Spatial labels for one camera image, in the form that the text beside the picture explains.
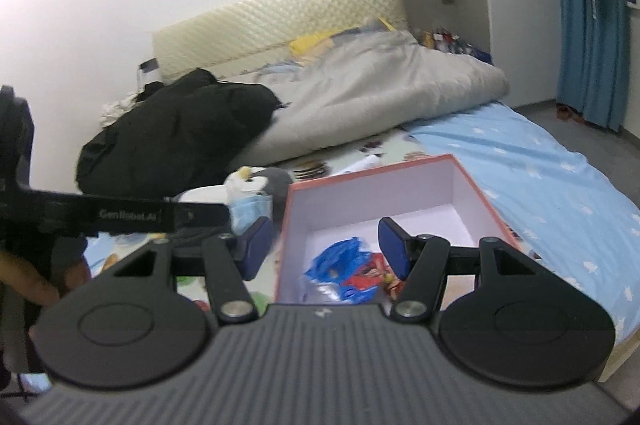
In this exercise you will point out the person's left hand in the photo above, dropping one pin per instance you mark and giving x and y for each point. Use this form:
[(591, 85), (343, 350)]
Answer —
[(30, 280)]

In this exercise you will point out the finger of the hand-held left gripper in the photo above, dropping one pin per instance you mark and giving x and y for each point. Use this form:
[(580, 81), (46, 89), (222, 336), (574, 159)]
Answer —
[(125, 215)]

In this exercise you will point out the fruit printed mat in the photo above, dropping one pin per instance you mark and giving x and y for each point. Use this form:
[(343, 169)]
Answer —
[(350, 152)]

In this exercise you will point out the blue star bed sheet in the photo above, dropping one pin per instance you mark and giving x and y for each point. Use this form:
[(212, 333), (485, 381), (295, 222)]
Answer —
[(550, 185)]

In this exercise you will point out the pink cardboard box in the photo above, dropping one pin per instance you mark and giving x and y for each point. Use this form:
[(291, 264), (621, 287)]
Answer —
[(380, 190)]

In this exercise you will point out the cream quilted headboard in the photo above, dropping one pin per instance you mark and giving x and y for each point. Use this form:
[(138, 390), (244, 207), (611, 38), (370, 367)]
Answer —
[(250, 20)]

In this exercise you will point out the grey plush penguin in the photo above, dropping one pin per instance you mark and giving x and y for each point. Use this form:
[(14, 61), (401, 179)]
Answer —
[(272, 182)]

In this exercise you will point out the black jacket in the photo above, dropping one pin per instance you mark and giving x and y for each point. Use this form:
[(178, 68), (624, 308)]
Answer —
[(175, 135)]

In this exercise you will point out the blue curtain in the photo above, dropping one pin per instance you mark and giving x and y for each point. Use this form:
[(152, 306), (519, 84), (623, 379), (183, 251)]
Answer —
[(585, 55)]

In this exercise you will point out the red cartoon snack packet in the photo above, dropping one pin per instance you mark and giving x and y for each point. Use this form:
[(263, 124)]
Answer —
[(372, 272)]

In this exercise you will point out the blue face mask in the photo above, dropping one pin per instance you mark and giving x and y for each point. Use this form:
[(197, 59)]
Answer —
[(247, 211)]

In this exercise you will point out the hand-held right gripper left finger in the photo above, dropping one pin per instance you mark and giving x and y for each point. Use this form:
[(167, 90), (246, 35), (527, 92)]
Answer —
[(257, 250)]

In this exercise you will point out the pile of colourful packets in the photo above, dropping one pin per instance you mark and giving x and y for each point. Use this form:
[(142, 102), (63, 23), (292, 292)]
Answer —
[(450, 42)]

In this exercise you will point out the white crumpled cloth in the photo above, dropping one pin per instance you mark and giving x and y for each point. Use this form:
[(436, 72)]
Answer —
[(120, 107)]

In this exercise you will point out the grey quilt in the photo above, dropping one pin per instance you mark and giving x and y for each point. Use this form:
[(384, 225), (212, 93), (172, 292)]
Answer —
[(375, 90)]

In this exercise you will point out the white wardrobe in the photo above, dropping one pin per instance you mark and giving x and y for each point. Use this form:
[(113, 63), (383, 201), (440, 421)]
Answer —
[(520, 5)]

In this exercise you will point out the blue white plastic bag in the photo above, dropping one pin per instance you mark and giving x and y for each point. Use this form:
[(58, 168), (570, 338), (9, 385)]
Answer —
[(335, 257)]

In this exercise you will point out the wooden bed frame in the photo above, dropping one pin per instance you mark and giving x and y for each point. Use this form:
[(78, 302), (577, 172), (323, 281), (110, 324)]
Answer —
[(617, 362)]

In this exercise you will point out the clear cup with dark lid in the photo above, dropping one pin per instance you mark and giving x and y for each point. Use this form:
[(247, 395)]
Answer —
[(149, 74)]

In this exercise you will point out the yellow pillow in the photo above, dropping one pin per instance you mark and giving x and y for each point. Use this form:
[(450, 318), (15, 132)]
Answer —
[(312, 43)]

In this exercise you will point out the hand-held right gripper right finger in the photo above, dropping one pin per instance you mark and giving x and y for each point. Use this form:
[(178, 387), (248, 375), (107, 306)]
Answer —
[(392, 250)]

